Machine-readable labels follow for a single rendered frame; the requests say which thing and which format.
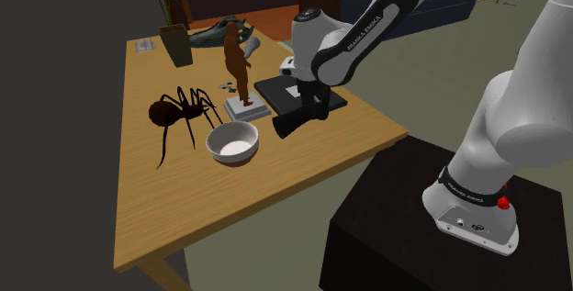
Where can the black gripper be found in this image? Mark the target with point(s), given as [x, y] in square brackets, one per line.
[314, 95]

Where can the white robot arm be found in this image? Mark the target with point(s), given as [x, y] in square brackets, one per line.
[515, 102]

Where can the black flat book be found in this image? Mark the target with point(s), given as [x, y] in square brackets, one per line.
[277, 93]

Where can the pale grey rounded object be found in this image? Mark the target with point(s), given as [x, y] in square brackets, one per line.
[252, 47]

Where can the brown human figure grey base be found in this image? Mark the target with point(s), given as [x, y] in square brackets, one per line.
[236, 64]

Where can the small grey key bunch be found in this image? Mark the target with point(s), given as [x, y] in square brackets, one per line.
[227, 87]

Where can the white bowl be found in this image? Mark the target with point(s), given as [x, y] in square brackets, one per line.
[232, 143]

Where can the dark green animal skull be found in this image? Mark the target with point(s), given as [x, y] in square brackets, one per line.
[210, 35]

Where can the green plant in dark pot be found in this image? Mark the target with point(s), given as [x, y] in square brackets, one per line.
[177, 46]

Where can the black spider toy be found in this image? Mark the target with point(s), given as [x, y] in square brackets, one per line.
[166, 113]

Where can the dark robot stand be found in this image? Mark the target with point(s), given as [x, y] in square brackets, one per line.
[385, 236]

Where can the wooden table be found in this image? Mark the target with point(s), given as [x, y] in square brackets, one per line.
[188, 200]

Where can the small grey flat box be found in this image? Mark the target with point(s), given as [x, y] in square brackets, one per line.
[145, 45]

